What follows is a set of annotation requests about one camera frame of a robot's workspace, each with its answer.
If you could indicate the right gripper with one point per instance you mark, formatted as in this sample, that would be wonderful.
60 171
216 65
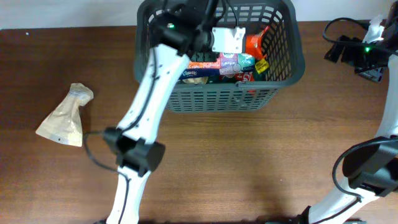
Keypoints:
372 74

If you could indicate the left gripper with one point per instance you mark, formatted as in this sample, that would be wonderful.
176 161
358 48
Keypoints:
207 56

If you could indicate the Kleenex tissue multipack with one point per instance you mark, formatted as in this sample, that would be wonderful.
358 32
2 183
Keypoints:
206 69

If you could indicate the San Remo spaghetti packet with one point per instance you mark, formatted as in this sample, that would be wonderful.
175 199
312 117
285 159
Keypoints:
253 44

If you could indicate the green Nescafe coffee bag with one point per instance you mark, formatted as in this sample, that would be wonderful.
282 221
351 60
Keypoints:
255 71

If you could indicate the beige paper pouch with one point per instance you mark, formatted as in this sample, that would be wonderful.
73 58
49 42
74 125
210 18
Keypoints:
63 124
196 81

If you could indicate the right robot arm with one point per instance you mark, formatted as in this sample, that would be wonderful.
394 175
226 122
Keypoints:
366 171

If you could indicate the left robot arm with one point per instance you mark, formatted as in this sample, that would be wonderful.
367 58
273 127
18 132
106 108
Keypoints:
174 36

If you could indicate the grey plastic basket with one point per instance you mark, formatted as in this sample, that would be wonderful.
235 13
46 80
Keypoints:
283 48

